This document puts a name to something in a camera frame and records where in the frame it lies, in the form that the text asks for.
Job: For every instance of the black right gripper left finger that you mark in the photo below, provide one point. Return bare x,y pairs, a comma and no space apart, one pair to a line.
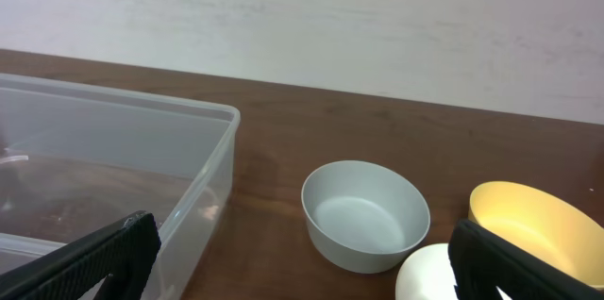
118,257

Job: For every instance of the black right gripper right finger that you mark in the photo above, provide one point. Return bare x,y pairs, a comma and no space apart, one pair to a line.
486,267

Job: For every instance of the white bowl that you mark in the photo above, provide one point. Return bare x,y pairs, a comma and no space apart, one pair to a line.
427,274

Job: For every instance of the yellow bowl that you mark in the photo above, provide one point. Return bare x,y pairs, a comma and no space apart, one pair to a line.
543,225

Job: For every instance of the grey bowl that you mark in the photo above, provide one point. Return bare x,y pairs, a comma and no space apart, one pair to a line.
363,217

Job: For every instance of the clear plastic container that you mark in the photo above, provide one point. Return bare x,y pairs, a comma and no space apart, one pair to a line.
75,158

